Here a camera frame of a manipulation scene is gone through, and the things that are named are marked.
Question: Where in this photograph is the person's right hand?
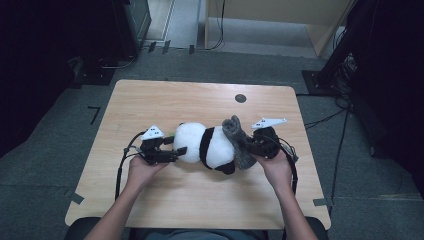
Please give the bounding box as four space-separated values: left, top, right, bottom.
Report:
254 151 294 192

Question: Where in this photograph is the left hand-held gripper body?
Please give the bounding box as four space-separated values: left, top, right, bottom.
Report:
139 124 178 165

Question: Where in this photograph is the looped black floor cable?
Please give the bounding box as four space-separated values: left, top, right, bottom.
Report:
98 54 138 70

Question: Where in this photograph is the hand-held gripper black cable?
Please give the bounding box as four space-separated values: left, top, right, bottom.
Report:
278 134 300 196
114 130 146 202

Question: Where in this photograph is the short black floor cable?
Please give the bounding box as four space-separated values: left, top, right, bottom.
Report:
303 107 349 130

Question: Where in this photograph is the black metal stand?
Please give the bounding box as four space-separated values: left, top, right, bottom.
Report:
301 0 378 98

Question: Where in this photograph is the long black floor cable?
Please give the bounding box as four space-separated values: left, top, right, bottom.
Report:
329 106 351 205

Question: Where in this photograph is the panda plush toy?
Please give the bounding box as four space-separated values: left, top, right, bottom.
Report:
172 121 237 176

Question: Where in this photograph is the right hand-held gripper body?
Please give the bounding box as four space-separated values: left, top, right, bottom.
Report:
250 117 288 160

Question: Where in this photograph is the person's left hand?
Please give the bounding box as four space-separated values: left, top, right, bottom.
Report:
127 155 169 190

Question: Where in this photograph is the black cabinet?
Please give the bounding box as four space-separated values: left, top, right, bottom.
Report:
111 0 153 59

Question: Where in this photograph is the person's left knee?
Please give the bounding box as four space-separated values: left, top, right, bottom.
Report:
63 216 103 240

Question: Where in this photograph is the light wooden desk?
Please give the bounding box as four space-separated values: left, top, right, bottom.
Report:
203 0 354 58

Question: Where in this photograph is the dark curtain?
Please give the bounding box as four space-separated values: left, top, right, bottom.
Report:
0 0 116 158
346 0 424 189

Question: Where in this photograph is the hanging black cable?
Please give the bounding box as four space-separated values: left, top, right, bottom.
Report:
205 0 226 52

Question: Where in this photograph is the person's grey clothing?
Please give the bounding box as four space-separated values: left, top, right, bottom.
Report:
128 228 269 240

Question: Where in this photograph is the person's right knee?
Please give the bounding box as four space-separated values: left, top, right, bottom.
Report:
304 216 330 240

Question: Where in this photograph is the grey floor tape piece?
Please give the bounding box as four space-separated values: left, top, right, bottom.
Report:
312 197 334 208
64 189 85 205

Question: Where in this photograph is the person's knee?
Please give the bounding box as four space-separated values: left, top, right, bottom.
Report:
63 216 103 240
304 216 330 240

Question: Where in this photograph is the left hand-held gripper black cable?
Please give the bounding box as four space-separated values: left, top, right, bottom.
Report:
114 130 146 202

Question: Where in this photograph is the grey fuzzy sock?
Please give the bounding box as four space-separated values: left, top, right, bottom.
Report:
221 114 258 170

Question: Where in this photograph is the right hand-held gripper black cable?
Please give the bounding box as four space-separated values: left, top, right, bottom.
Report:
278 134 300 196

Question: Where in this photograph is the black floor base plate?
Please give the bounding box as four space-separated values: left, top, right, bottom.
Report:
71 56 116 87

